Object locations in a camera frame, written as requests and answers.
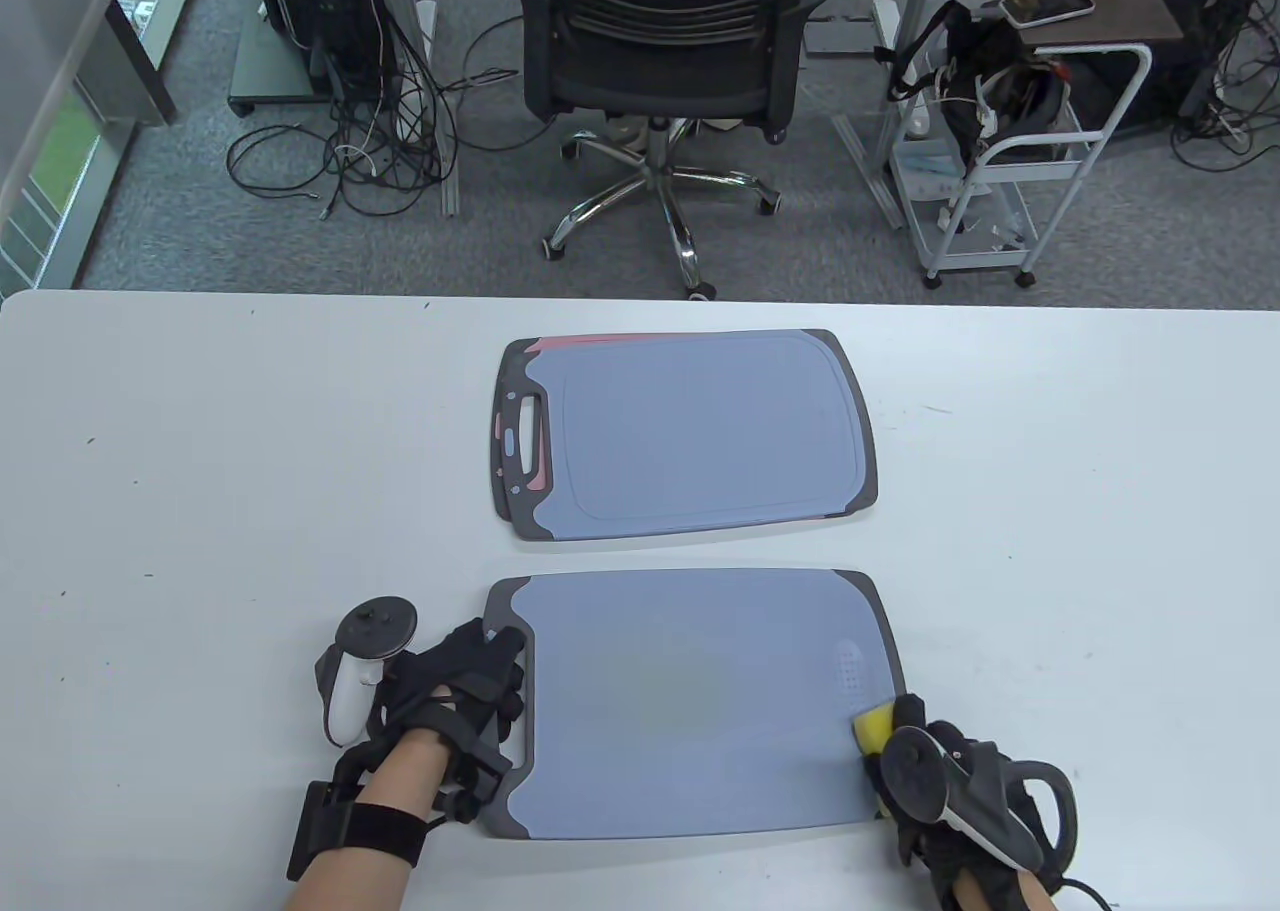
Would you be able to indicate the black computer rack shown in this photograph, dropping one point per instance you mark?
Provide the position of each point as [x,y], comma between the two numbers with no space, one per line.
[340,11]

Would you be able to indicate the black bag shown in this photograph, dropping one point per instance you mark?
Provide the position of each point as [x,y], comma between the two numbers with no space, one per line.
[985,61]

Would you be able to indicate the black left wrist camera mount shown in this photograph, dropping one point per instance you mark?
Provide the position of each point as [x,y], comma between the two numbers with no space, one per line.
[320,831]

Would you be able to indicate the black office chair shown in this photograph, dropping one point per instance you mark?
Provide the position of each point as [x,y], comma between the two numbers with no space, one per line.
[660,61]

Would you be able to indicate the yellow sponge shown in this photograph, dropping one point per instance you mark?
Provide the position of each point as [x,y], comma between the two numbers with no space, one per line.
[872,726]

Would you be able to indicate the pink cutting board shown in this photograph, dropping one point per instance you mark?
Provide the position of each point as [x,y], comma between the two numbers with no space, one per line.
[580,340]

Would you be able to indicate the person's right forearm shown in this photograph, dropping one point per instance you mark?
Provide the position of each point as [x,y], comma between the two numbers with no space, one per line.
[995,891]

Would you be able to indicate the person's right hand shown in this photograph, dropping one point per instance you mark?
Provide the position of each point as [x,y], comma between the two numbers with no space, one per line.
[940,741]

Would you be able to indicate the grey stand base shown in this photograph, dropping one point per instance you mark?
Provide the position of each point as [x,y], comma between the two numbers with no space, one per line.
[265,66]

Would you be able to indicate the pale blue packet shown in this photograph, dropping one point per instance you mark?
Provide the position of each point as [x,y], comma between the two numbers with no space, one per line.
[925,166]

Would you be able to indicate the grey hand controller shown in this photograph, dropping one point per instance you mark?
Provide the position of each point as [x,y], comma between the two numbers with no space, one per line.
[910,771]
[375,623]

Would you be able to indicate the grey window frame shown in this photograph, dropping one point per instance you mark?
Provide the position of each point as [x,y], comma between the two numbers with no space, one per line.
[60,241]

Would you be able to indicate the white smartphone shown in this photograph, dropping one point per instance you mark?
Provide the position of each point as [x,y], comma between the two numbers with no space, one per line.
[1045,4]

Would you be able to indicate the blue cutting board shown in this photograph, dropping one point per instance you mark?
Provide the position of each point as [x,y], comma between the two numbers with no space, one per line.
[690,701]
[700,431]

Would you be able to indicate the person's left hand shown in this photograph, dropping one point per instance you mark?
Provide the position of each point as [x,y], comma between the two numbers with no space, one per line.
[465,676]

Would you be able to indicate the grey floor plate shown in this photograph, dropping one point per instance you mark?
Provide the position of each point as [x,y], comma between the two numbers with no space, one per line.
[840,39]

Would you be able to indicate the grey right hand controller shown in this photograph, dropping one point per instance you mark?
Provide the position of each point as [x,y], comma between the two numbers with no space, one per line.
[910,771]

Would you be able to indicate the white utility cart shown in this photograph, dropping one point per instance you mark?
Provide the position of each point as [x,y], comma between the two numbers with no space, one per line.
[1040,148]

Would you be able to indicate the person's left forearm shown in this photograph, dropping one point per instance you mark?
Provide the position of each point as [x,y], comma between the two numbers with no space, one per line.
[395,781]

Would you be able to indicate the grey left hand controller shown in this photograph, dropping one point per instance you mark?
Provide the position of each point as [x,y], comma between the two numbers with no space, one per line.
[375,623]

